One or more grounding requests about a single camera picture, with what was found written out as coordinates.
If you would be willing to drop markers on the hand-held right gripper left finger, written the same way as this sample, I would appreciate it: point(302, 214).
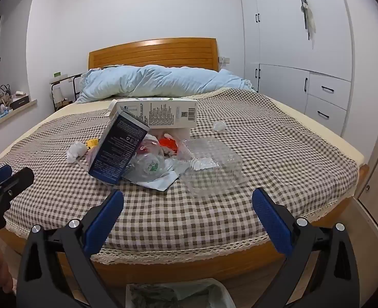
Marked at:
point(107, 215)

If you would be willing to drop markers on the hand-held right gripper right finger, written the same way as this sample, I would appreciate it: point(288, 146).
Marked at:
point(270, 218)

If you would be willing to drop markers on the silver white pouch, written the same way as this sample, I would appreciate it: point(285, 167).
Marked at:
point(158, 183)

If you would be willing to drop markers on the dark blue carton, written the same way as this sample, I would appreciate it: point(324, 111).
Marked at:
point(118, 150)

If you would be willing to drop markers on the clear printed plastic bottle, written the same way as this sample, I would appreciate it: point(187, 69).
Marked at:
point(150, 163)

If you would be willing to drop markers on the yellow snack wrapper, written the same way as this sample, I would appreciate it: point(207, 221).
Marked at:
point(93, 142)

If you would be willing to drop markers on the clear plastic clamshell container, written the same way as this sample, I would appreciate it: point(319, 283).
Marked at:
point(214, 166)

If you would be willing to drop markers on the red snack packet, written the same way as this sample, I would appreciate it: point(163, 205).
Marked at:
point(169, 142)

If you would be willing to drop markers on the bin with clear bag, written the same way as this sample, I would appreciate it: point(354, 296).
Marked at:
point(208, 292)

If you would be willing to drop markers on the white milk carton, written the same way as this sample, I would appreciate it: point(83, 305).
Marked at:
point(169, 112)

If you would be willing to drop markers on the person's left hand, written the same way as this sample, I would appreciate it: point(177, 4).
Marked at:
point(1, 264)

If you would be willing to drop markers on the beige windowsill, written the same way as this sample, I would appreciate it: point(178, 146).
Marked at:
point(12, 117)

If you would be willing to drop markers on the black box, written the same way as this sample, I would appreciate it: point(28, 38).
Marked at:
point(20, 102)

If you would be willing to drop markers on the white lamp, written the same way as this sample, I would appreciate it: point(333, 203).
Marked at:
point(57, 93)

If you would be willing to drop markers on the white wardrobe drawer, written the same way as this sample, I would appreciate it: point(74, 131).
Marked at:
point(335, 122)
point(336, 98)

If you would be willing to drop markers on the light blue duvet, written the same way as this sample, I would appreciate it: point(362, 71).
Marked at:
point(163, 81)

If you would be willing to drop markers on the white wardrobe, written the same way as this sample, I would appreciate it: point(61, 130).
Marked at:
point(282, 32)

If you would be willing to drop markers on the white hanging bag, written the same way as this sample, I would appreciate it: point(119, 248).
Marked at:
point(311, 22)

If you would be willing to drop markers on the black frame bedside table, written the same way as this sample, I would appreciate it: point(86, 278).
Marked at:
point(58, 80)

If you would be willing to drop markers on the white wall socket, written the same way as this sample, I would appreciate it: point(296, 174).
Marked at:
point(224, 60)

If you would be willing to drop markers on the wooden bed frame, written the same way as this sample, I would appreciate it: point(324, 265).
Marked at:
point(156, 54)

